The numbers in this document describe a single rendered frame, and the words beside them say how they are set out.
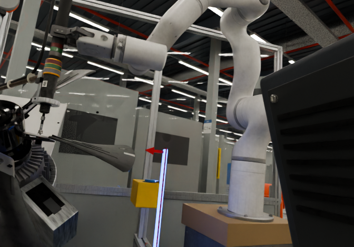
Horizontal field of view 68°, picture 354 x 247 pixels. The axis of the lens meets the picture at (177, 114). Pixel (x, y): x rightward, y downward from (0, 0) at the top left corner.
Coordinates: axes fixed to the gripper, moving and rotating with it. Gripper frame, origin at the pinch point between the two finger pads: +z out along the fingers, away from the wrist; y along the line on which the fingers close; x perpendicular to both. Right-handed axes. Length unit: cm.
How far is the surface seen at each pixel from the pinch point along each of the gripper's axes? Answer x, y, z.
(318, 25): 307, 343, -432
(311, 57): -25, -64, -29
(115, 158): -33.2, -8.0, -20.5
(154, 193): -44, 21, -38
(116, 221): -65, 70, -31
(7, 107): -23.5, -2.2, 7.8
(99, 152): -32.2, -7.4, -16.5
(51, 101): -20.4, -3.1, -2.1
